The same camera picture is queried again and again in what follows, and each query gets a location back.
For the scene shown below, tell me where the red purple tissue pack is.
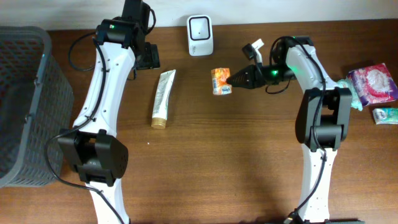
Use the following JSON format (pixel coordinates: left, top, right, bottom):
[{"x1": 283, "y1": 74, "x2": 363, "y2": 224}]
[{"x1": 348, "y1": 63, "x2": 397, "y2": 106}]

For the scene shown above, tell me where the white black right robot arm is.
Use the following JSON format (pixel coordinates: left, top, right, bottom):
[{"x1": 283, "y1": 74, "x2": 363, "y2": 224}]
[{"x1": 227, "y1": 36, "x2": 352, "y2": 223}]

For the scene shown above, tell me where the grey plastic mesh basket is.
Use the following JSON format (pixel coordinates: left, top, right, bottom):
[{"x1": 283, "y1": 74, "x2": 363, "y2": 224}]
[{"x1": 1, "y1": 26, "x2": 74, "y2": 188}]

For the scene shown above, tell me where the white barcode scanner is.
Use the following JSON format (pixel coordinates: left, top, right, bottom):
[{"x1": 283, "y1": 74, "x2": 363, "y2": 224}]
[{"x1": 187, "y1": 15, "x2": 214, "y2": 57}]

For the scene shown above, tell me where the teal wet wipes pack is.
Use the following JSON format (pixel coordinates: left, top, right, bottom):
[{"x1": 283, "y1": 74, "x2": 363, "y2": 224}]
[{"x1": 337, "y1": 78, "x2": 363, "y2": 111}]

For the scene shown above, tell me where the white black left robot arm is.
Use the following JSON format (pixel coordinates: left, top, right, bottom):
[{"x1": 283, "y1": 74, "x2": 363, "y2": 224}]
[{"x1": 56, "y1": 0, "x2": 160, "y2": 223}]

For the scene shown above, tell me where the orange tissue pack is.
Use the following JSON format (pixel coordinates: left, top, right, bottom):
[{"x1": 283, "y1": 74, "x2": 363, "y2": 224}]
[{"x1": 211, "y1": 68, "x2": 232, "y2": 95}]

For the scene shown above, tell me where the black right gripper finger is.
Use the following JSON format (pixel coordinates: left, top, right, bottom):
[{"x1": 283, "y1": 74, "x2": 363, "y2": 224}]
[
  {"x1": 229, "y1": 65, "x2": 254, "y2": 80},
  {"x1": 226, "y1": 77, "x2": 252, "y2": 89}
]

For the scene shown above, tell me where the white tube gold cap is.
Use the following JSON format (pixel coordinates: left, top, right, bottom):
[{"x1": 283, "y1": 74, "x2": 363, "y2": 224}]
[{"x1": 151, "y1": 70, "x2": 176, "y2": 129}]

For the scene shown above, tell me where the green white tissue pack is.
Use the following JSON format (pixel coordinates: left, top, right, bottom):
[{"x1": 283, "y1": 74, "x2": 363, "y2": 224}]
[{"x1": 373, "y1": 108, "x2": 398, "y2": 124}]

